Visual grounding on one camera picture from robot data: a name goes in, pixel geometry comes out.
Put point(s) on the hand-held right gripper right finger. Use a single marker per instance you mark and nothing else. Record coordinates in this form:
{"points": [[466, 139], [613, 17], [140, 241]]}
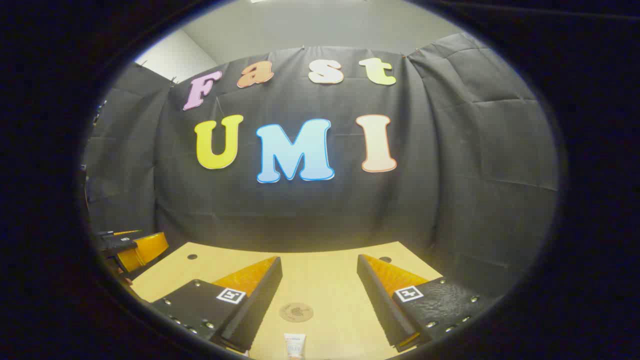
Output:
{"points": [[380, 305]]}

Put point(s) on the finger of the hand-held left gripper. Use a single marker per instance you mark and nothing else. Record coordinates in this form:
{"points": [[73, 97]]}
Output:
{"points": [[145, 250], [120, 233]]}

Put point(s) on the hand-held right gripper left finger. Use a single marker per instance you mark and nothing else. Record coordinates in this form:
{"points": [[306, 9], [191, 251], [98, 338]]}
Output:
{"points": [[260, 305]]}

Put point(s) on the round cork coaster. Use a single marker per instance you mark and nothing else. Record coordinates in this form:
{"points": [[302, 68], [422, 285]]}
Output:
{"points": [[296, 312]]}

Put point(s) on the white toothpaste tube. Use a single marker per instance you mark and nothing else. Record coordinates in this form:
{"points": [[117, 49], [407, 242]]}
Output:
{"points": [[295, 346]]}

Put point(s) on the light wooden desktop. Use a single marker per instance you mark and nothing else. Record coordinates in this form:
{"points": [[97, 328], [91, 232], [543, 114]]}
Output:
{"points": [[320, 280]]}

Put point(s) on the black backdrop cloth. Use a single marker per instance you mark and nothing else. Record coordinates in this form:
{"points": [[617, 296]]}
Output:
{"points": [[440, 200]]}

